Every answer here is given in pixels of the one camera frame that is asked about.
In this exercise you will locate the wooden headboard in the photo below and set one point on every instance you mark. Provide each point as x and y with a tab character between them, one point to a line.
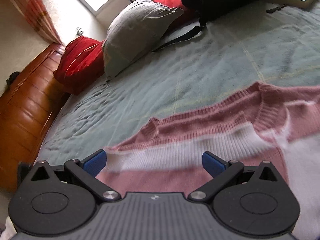
28	110

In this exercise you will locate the red plaid curtain left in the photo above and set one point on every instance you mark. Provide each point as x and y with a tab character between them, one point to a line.
37	16

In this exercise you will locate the pink and white sweater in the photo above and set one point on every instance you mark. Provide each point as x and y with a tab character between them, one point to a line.
261	122

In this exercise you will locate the white fleece left forearm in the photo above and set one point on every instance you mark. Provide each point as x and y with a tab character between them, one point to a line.
9	231

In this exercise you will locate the red quilt right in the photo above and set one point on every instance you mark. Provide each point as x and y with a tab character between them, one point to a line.
172	3

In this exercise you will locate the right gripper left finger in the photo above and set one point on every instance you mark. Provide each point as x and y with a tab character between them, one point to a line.
55	200

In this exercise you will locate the green plaid bed blanket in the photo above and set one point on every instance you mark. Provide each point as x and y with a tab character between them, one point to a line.
233	52

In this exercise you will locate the red quilt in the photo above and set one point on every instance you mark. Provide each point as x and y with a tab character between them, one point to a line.
80	65
172	3

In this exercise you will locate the grey green pillow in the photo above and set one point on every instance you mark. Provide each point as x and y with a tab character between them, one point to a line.
134	32

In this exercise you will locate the red quilt left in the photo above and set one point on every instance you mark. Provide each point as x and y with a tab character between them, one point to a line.
80	65

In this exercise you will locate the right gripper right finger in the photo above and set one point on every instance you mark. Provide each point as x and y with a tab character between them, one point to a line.
248	200

